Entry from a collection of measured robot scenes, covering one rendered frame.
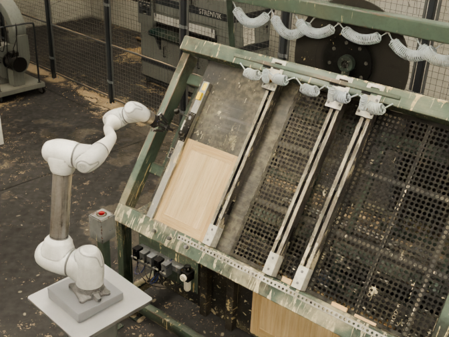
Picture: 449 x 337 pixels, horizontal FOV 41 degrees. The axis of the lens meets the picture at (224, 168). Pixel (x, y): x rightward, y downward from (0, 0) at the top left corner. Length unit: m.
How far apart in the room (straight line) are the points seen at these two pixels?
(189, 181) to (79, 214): 2.10
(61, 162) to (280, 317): 1.63
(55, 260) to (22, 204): 2.64
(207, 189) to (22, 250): 2.12
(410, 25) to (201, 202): 1.61
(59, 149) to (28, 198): 2.94
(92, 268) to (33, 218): 2.50
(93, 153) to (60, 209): 0.38
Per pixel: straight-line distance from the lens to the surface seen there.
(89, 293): 3.43
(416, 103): 3.32
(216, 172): 3.75
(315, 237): 3.34
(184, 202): 3.82
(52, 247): 3.40
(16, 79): 8.59
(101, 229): 3.89
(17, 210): 5.94
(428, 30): 3.65
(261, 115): 3.64
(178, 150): 3.91
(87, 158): 3.11
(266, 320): 3.91
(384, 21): 3.74
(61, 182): 3.27
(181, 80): 4.11
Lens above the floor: 2.96
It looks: 27 degrees down
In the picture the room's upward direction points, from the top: 2 degrees clockwise
